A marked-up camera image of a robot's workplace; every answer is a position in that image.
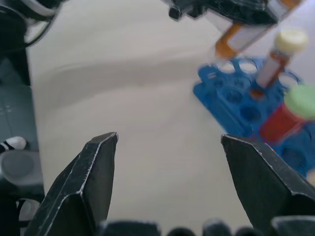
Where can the red tube with green cap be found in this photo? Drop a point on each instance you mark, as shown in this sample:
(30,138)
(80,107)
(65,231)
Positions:
(278,123)

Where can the grey round robot joint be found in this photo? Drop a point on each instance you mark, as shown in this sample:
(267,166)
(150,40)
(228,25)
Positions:
(17,164)

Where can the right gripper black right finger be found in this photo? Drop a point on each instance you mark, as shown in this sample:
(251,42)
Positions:
(265,182)

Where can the white rounded object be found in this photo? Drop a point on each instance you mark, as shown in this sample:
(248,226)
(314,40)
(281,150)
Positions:
(28,209)

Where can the dark robot torso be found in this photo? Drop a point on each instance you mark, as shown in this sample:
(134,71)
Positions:
(11,27)

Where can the black and white shoe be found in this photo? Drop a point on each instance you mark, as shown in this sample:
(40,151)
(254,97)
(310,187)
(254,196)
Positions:
(16,142)

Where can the clear tube with orange liquid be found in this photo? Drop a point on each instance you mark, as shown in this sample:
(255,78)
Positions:
(242,37)

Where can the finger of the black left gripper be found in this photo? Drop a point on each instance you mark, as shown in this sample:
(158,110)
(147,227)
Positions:
(221,9)

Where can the blue test tube rack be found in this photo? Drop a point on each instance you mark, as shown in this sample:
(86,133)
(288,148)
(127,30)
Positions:
(221,98)

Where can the orange tube with cream cap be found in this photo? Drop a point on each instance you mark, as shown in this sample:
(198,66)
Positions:
(270,71)

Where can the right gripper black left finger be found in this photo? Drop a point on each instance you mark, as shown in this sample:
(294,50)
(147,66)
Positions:
(78,186)

